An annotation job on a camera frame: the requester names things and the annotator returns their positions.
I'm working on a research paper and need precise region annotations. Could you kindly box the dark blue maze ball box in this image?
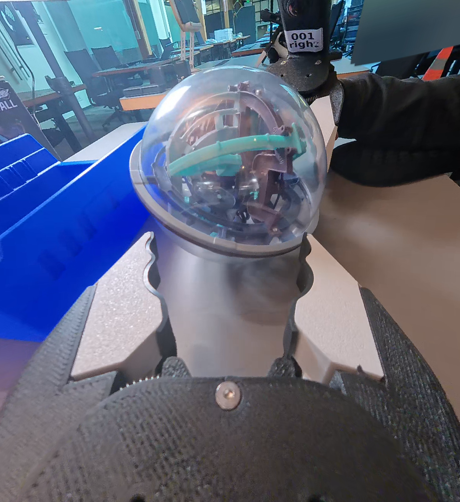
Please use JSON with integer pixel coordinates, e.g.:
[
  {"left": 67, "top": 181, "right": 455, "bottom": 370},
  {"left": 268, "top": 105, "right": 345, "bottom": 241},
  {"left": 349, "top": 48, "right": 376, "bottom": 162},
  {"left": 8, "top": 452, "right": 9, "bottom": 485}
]
[{"left": 0, "top": 78, "right": 59, "bottom": 159}]

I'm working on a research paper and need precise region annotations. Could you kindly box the blue plastic bin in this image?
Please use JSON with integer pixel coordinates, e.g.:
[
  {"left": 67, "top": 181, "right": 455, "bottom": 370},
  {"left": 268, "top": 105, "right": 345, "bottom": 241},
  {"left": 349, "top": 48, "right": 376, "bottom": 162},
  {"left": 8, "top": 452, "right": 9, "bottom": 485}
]
[{"left": 0, "top": 129, "right": 157, "bottom": 344}]

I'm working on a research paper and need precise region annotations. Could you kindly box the clear plastic maze ball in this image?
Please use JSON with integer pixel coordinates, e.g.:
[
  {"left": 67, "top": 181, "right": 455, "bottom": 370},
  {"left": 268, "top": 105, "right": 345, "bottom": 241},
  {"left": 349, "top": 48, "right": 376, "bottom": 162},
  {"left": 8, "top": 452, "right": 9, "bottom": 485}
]
[{"left": 129, "top": 65, "right": 329, "bottom": 260}]

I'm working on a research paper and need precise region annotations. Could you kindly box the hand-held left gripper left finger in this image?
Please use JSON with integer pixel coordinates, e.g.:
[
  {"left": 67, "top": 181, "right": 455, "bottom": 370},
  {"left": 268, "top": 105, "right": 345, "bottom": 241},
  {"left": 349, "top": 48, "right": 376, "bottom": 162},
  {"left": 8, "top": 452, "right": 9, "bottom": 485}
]
[{"left": 70, "top": 231, "right": 178, "bottom": 383}]

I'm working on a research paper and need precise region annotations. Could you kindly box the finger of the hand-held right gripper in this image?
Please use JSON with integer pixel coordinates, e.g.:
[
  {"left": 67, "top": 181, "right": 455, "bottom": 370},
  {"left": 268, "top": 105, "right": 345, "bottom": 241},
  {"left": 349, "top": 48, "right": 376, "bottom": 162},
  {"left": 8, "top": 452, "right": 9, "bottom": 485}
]
[{"left": 312, "top": 94, "right": 340, "bottom": 171}]

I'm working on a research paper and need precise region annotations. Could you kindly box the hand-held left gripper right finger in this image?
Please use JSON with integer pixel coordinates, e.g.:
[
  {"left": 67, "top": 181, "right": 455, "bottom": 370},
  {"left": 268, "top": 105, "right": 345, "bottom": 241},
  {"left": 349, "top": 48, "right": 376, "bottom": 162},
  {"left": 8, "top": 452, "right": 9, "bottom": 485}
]
[{"left": 283, "top": 233, "right": 386, "bottom": 385}]

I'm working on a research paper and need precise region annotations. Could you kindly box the long wooden table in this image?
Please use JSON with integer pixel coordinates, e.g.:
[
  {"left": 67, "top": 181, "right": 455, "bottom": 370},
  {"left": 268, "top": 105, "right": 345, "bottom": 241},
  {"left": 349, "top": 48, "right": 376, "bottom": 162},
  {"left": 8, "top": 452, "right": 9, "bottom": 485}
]
[{"left": 95, "top": 52, "right": 208, "bottom": 96}]

